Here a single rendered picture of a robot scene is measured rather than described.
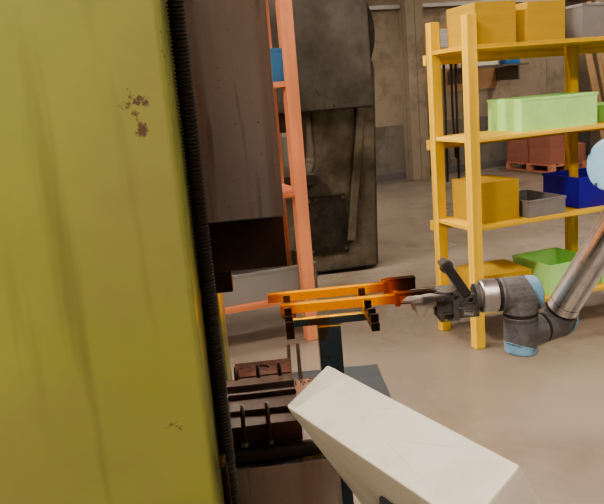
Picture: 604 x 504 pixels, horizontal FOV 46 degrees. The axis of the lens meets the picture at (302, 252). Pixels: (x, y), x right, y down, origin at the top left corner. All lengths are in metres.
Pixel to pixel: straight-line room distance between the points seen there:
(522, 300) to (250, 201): 1.00
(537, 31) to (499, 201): 0.98
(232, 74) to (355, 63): 4.65
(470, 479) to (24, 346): 0.56
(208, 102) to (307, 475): 0.68
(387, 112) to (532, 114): 7.75
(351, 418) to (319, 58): 4.97
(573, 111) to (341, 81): 1.95
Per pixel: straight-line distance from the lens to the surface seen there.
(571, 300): 2.05
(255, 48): 1.16
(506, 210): 4.37
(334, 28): 5.77
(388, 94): 12.05
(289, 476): 1.35
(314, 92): 5.71
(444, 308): 1.94
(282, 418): 1.35
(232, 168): 1.16
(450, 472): 0.76
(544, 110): 4.46
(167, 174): 0.89
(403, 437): 0.82
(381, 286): 2.03
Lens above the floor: 1.56
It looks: 13 degrees down
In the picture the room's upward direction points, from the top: 5 degrees counter-clockwise
